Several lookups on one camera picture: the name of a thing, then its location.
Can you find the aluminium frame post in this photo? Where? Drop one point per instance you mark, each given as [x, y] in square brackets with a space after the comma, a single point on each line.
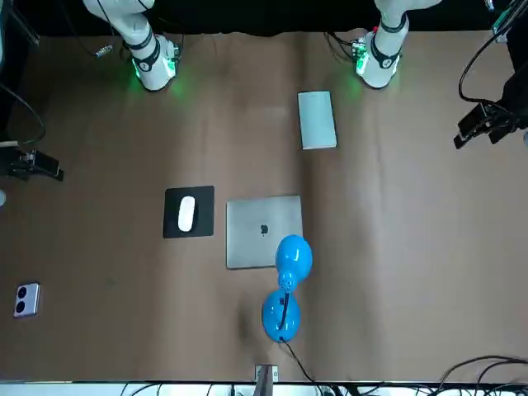
[266, 379]

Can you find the grey laptop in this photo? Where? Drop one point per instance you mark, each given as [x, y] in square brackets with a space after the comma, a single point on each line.
[251, 231]

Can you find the white computer mouse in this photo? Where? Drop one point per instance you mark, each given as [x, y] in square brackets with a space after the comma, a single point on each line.
[186, 214]

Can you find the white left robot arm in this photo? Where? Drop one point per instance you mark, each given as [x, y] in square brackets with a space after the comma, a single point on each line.
[381, 62]

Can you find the lilac box with two dark circles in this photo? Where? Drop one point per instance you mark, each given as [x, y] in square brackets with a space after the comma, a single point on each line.
[26, 300]

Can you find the black mouse pad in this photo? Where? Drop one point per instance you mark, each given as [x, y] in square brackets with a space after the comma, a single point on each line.
[204, 214]

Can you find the blue desk lamp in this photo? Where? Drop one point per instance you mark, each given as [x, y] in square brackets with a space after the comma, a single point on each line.
[293, 255]

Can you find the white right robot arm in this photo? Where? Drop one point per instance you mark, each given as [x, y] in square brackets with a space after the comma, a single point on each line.
[148, 62]

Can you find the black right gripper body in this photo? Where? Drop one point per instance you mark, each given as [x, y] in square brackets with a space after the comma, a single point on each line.
[28, 158]

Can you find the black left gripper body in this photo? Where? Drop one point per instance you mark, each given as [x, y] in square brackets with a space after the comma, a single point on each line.
[505, 121]

